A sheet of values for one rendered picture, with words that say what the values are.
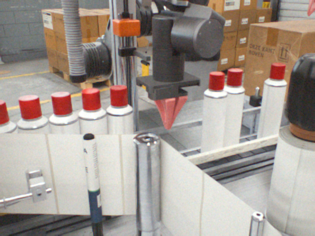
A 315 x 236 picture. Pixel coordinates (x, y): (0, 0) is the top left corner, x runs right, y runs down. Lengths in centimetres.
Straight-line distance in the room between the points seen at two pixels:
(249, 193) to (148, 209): 26
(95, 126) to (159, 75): 15
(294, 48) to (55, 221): 87
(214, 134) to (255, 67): 59
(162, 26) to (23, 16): 565
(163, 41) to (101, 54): 118
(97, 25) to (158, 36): 358
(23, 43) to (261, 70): 528
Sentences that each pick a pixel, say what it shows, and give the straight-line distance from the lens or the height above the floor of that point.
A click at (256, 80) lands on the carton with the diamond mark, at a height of 92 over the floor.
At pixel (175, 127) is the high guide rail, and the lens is 74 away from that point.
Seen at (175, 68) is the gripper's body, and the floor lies 113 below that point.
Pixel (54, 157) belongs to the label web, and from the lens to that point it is 51.
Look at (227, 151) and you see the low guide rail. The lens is 76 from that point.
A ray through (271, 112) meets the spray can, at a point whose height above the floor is 97.
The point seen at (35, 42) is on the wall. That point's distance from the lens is 624.
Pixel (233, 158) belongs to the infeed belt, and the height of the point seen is 88.
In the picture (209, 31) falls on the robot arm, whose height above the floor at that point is 120.
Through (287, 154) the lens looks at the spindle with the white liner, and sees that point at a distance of 49.
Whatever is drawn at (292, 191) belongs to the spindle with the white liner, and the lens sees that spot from 51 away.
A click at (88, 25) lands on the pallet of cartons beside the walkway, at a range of 405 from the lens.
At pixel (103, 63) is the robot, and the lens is 171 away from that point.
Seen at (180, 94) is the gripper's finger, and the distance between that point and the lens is 56.
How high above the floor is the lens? 127
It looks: 24 degrees down
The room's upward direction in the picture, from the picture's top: straight up
